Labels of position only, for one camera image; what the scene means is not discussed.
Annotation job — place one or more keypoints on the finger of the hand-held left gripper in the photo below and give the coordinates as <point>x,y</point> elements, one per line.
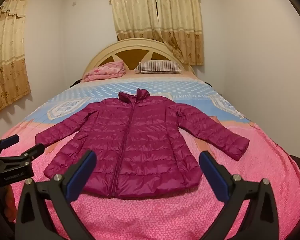
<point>10,140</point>
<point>32,152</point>

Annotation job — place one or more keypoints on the pink and blue bedspread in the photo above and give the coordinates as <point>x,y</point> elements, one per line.
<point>150,217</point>

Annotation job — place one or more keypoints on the beige window curtain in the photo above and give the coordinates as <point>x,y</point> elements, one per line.
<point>155,17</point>

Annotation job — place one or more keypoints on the person's left hand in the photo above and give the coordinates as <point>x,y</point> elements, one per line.
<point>10,202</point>

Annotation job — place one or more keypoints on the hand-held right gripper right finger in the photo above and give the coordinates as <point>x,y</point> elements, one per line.
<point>213,177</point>

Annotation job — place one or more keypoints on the magenta puffer jacket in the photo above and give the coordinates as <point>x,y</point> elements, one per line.
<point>145,142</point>

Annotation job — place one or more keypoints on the striped pillow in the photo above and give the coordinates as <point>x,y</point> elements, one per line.
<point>158,66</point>

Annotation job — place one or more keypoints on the beige floral side curtain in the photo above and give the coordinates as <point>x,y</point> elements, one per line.
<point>7,60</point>

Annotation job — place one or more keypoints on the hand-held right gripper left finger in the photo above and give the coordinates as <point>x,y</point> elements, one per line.
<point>80,176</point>

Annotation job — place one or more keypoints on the pink folded quilt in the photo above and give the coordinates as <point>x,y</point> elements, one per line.
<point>106,71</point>

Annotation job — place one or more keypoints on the cream wooden headboard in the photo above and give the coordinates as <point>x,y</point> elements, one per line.
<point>137,52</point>

